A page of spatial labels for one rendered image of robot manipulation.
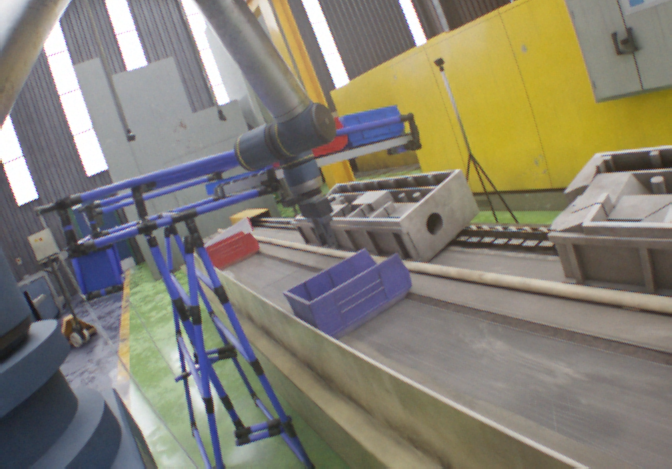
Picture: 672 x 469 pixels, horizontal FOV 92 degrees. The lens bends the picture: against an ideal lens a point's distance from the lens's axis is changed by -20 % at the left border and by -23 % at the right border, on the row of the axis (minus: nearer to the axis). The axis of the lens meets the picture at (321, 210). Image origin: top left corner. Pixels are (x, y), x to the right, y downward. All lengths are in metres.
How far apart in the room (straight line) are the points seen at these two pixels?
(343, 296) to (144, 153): 6.75
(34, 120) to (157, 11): 4.53
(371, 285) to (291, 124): 0.51
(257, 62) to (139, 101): 8.18
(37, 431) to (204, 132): 7.56
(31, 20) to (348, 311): 1.02
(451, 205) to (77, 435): 1.38
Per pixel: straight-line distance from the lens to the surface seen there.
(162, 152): 7.68
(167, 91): 9.17
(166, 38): 12.17
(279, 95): 0.96
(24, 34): 0.84
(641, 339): 0.90
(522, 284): 1.10
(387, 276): 1.21
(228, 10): 0.93
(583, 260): 1.02
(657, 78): 3.02
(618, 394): 0.78
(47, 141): 11.53
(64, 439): 0.42
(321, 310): 1.12
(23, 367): 0.38
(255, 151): 1.07
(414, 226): 1.42
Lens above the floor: 1.29
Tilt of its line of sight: 10 degrees down
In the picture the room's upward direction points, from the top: 21 degrees counter-clockwise
